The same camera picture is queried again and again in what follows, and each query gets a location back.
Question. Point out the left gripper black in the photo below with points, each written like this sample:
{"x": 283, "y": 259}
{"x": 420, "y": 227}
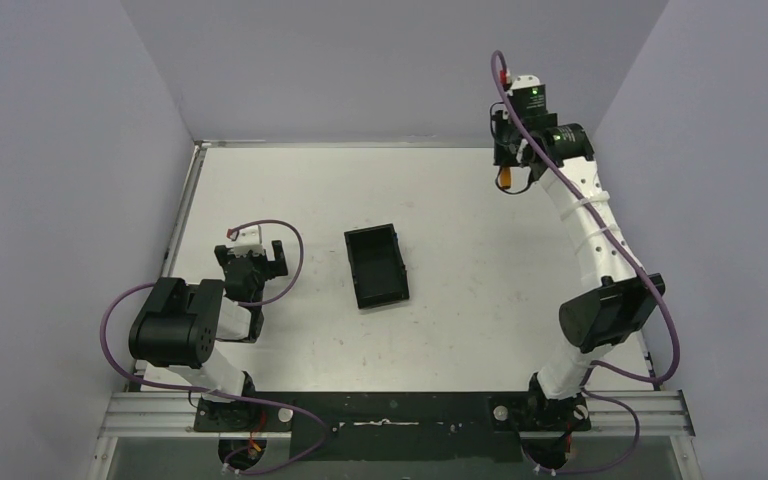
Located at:
{"x": 251, "y": 265}

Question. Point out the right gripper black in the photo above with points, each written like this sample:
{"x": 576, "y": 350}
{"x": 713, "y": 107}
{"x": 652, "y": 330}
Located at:
{"x": 501, "y": 158}

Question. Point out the orange handled screwdriver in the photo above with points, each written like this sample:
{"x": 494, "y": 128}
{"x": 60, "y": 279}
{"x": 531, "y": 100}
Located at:
{"x": 503, "y": 179}

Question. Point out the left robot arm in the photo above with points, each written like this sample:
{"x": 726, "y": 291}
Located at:
{"x": 179, "y": 324}

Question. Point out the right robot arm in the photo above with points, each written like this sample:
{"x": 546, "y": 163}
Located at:
{"x": 615, "y": 302}

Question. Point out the black plastic bin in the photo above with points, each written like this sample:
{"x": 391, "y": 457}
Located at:
{"x": 378, "y": 272}

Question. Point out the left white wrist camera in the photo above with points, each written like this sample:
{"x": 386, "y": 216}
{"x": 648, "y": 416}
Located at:
{"x": 245, "y": 241}

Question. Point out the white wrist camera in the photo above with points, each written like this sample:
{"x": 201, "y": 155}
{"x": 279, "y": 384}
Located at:
{"x": 245, "y": 241}
{"x": 530, "y": 83}

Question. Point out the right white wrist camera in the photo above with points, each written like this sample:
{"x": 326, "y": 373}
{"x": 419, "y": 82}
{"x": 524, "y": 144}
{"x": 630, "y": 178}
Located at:
{"x": 530, "y": 83}

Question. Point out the aluminium table edge frame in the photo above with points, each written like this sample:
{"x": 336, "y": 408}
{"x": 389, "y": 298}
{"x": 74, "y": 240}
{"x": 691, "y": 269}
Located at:
{"x": 458, "y": 234}

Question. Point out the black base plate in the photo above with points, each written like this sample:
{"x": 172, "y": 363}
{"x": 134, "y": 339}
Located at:
{"x": 402, "y": 426}

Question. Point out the aluminium front rail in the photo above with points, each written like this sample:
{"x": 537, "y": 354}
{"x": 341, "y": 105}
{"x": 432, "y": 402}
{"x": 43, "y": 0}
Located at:
{"x": 170, "y": 415}

